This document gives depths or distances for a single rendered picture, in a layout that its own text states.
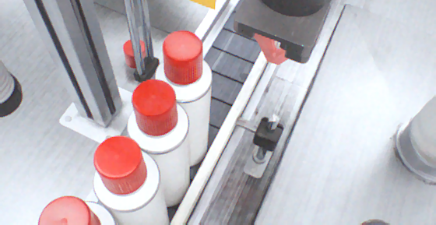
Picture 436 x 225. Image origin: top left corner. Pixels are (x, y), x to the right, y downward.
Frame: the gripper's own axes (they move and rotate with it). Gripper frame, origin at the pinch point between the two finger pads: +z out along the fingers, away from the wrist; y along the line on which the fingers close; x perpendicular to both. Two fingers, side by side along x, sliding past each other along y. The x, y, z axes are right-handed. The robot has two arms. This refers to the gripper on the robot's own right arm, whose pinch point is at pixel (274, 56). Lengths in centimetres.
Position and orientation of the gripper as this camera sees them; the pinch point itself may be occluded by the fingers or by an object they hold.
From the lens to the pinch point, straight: 41.9
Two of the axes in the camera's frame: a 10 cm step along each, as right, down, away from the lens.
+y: 4.2, -7.8, 4.7
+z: -0.4, 5.0, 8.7
